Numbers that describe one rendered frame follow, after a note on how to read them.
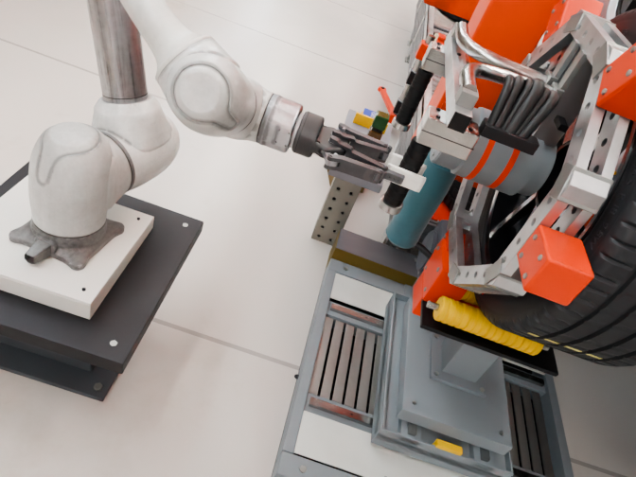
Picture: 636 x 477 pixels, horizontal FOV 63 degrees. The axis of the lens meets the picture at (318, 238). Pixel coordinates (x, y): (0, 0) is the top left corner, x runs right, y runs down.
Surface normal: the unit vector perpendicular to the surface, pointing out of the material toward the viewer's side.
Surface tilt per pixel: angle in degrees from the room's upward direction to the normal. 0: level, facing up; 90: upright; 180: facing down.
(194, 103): 65
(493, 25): 90
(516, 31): 90
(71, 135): 4
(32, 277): 2
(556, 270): 90
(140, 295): 0
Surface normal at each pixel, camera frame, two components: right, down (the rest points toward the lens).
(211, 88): 0.07, 0.30
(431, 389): 0.30, -0.72
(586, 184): 0.08, -0.07
